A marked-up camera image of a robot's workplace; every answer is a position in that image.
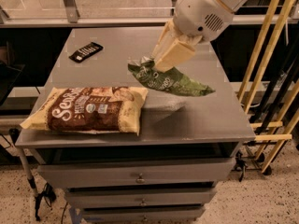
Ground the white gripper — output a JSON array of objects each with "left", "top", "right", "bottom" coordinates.
[{"left": 151, "top": 0, "right": 234, "bottom": 72}]

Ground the green jalapeno chip bag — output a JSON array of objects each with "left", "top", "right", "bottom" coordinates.
[{"left": 128, "top": 60, "right": 214, "bottom": 97}]

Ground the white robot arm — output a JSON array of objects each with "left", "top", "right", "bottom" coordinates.
[{"left": 151, "top": 0, "right": 248, "bottom": 72}]

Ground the brown and yellow chip bag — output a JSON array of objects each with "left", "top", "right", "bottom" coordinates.
[{"left": 21, "top": 87, "right": 148, "bottom": 135}]

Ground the black snack bar wrapper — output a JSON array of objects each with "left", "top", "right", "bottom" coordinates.
[{"left": 70, "top": 42, "right": 103, "bottom": 63}]

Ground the grey drawer cabinet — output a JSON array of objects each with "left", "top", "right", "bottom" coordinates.
[{"left": 14, "top": 25, "right": 256, "bottom": 224}]

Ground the middle grey drawer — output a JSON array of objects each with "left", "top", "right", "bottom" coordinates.
[{"left": 65, "top": 188, "right": 216, "bottom": 208}]

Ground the grey drawer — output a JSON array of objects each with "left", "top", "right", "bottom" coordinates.
[
  {"left": 65, "top": 188, "right": 216, "bottom": 208},
  {"left": 37, "top": 158, "right": 235, "bottom": 189},
  {"left": 82, "top": 206, "right": 205, "bottom": 223}
]

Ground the top grey drawer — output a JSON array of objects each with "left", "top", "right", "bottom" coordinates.
[{"left": 37, "top": 158, "right": 235, "bottom": 189}]

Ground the bottom grey drawer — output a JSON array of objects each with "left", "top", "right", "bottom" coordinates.
[{"left": 82, "top": 206, "right": 205, "bottom": 223}]

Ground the grey tripod leg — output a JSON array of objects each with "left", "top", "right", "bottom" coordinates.
[{"left": 8, "top": 128, "right": 57, "bottom": 222}]

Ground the metal window rail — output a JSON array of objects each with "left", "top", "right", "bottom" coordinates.
[{"left": 0, "top": 0, "right": 281, "bottom": 29}]

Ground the yellow wooden frame cart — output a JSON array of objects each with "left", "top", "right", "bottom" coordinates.
[{"left": 236, "top": 0, "right": 299, "bottom": 175}]

